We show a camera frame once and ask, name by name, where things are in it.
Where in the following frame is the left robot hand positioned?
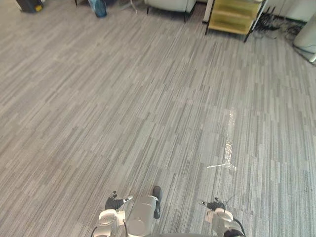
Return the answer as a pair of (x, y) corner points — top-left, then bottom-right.
(105, 190), (134, 211)

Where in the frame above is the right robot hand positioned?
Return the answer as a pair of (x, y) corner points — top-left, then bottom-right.
(198, 197), (227, 211)

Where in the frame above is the dark robot foot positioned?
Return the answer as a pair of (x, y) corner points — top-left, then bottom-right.
(152, 186), (162, 220)

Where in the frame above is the clear floor tape strip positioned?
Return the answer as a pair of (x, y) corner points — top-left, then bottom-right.
(206, 109), (237, 171)

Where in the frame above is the yellow shelf cart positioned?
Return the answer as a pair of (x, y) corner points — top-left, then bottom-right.
(204, 0), (267, 43)

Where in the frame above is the white rounded appliance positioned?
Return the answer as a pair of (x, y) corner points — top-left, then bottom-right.
(292, 17), (316, 64)

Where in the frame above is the blue plastic bag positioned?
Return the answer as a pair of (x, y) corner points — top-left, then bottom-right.
(87, 0), (108, 18)

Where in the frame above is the white stand leg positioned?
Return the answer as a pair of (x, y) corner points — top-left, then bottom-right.
(118, 0), (139, 13)

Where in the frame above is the white armchair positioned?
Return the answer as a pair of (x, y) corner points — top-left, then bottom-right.
(144, 0), (198, 23)

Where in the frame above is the black and yellow box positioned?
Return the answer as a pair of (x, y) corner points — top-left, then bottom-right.
(15, 0), (44, 13)

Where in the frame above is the black cable bundle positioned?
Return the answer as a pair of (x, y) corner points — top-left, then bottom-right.
(253, 6), (307, 41)

